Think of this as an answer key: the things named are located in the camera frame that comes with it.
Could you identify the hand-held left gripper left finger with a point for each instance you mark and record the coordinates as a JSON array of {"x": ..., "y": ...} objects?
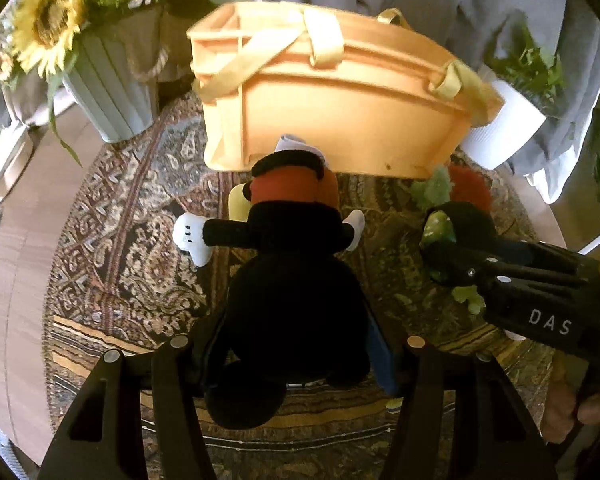
[{"x": 175, "y": 377}]

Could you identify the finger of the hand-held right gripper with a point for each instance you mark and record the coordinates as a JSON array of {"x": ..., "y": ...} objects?
[
  {"x": 465, "y": 267},
  {"x": 510, "y": 250}
]

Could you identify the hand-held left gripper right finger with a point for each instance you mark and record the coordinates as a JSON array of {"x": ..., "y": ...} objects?
[{"x": 382, "y": 365}]

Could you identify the red and green plush toy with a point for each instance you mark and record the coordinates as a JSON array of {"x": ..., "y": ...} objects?
[{"x": 470, "y": 185}]

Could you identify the black mouse plush toy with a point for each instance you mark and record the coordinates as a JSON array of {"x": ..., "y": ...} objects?
[{"x": 290, "y": 285}]

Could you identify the orange plastic crate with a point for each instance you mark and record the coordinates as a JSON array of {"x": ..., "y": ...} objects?
[{"x": 330, "y": 110}]

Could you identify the white plant pot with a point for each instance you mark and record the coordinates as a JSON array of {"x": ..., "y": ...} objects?
[{"x": 505, "y": 130}]

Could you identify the patterned rug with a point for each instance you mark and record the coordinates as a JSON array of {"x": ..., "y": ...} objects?
[{"x": 130, "y": 260}]

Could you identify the green leafy plant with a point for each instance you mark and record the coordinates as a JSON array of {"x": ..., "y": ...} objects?
[{"x": 525, "y": 67}]

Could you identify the grey ribbed flower pot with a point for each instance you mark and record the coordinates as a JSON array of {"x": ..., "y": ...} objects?
[{"x": 110, "y": 90}]

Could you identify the artificial sunflower bouquet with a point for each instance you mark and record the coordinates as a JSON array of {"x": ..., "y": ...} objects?
[{"x": 50, "y": 20}]

